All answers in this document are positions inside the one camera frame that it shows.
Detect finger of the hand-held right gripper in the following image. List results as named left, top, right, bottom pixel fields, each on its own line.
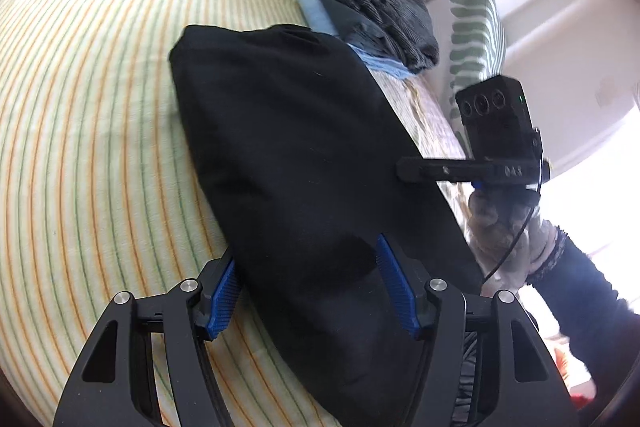
left=396, top=156, right=494, bottom=184

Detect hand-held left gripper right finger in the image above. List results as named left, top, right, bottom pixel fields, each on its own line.
left=375, top=234, right=581, bottom=427

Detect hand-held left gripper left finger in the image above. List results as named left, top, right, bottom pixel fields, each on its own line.
left=52, top=252, right=239, bottom=427

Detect black pants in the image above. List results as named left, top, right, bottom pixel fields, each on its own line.
left=168, top=24, right=484, bottom=427

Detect person's right forearm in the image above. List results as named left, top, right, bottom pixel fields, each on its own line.
left=524, top=222, right=640, bottom=400

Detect person's right hand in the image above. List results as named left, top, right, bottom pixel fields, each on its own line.
left=466, top=191, right=565, bottom=287

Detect green striped pillow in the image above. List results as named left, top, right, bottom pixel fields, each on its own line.
left=446, top=0, right=507, bottom=122

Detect person's grey striped clothing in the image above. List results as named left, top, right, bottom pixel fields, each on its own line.
left=450, top=332, right=483, bottom=427

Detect dark folded garment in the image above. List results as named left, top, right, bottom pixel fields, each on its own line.
left=280, top=0, right=441, bottom=75

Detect yellow striped bed sheet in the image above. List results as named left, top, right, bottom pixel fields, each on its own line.
left=0, top=0, right=471, bottom=427

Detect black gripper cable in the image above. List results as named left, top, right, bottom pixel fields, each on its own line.
left=481, top=187, right=545, bottom=284

